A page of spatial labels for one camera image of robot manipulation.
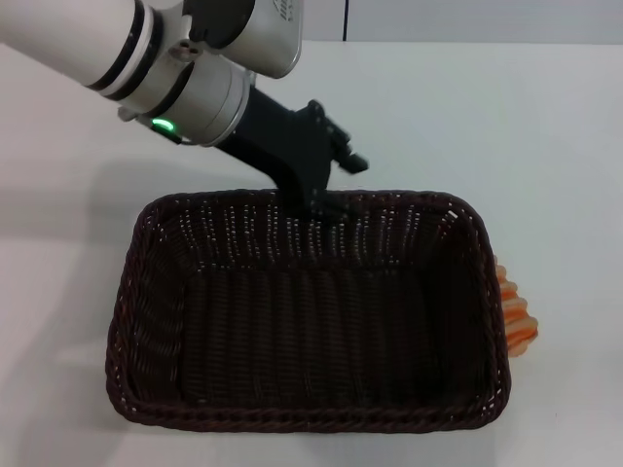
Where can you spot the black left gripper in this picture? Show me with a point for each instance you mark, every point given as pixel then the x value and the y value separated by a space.
pixel 287 151

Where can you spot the dark brown wicker basket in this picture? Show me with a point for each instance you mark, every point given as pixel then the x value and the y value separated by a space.
pixel 311 331

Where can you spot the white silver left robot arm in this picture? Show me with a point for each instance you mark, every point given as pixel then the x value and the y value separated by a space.
pixel 146 53

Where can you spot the orange striped bread roll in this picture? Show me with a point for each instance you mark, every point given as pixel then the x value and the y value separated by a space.
pixel 518 321

